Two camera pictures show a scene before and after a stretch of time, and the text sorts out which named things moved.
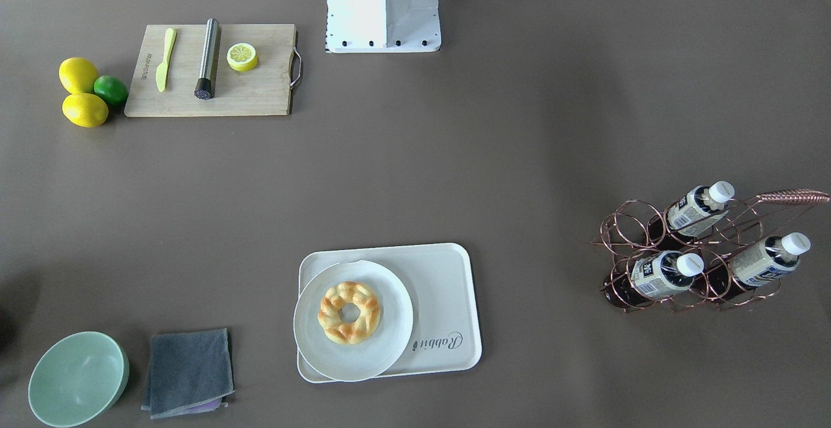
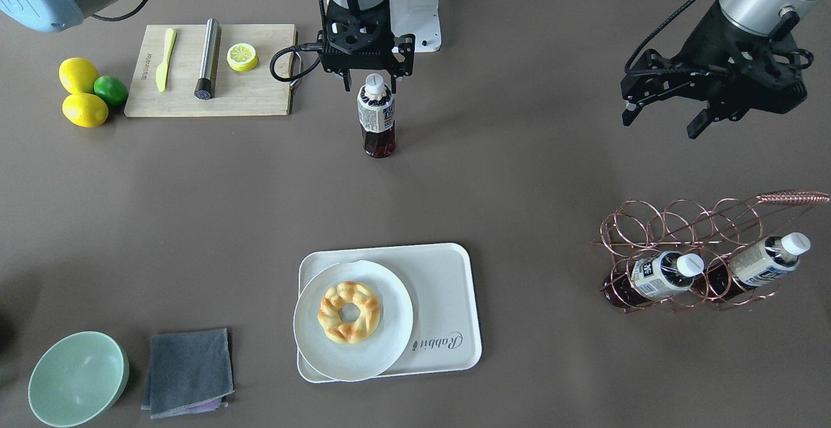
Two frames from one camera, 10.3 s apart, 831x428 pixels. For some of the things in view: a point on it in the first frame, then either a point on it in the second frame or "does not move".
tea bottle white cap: x=700 y=208 -> x=376 y=116
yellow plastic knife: x=162 y=69 does not move
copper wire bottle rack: x=704 y=252 does not move
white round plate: x=353 y=321 does not move
